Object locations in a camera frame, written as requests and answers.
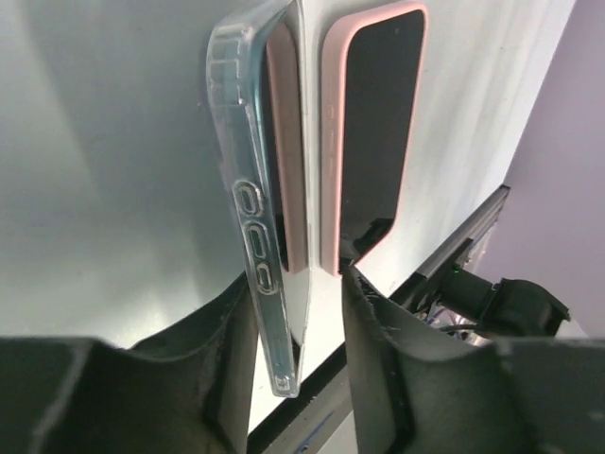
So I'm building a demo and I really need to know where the clear magsafe phone case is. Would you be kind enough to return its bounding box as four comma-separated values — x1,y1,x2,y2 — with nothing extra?
205,1,310,398

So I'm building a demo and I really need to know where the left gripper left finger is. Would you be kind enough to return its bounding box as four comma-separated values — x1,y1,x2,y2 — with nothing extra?
1,278,257,453

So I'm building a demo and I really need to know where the pink phone case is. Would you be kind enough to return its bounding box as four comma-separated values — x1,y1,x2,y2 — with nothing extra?
320,1,428,275

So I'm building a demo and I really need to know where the blue phone black screen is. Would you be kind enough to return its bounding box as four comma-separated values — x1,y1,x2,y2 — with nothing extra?
338,9,425,266

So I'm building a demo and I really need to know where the aluminium front frame rail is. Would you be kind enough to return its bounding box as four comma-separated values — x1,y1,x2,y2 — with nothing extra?
387,184,512,304

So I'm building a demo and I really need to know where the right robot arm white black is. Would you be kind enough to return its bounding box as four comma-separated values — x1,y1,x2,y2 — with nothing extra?
436,268,571,339

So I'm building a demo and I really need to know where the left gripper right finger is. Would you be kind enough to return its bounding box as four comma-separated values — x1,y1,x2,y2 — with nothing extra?
342,268,604,453

